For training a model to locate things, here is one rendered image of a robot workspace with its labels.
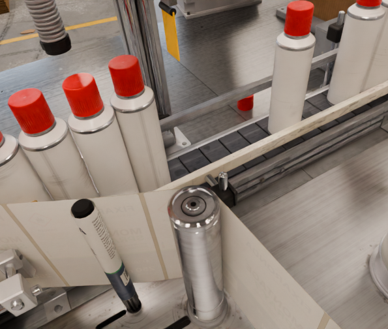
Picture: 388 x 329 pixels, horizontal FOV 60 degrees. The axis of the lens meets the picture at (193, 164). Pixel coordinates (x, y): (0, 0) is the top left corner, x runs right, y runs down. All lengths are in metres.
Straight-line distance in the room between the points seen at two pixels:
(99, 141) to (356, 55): 0.41
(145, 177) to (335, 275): 0.26
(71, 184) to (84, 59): 0.63
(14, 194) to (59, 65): 0.64
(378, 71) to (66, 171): 0.52
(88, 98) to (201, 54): 0.60
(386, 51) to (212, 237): 0.49
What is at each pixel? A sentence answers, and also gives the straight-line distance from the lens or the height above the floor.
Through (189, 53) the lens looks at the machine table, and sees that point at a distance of 0.93.
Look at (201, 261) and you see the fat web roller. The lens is 0.27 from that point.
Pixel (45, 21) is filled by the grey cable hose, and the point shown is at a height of 1.11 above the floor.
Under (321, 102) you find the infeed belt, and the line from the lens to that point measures 0.67.
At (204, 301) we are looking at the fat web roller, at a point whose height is 0.94.
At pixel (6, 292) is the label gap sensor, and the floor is 1.01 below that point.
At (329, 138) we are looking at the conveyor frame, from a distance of 0.60.
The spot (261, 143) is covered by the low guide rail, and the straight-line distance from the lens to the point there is 0.51.
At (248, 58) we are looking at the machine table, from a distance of 0.89.
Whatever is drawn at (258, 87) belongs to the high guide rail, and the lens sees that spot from 0.55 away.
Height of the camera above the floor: 1.26
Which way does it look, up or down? 46 degrees down
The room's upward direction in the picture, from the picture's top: 7 degrees counter-clockwise
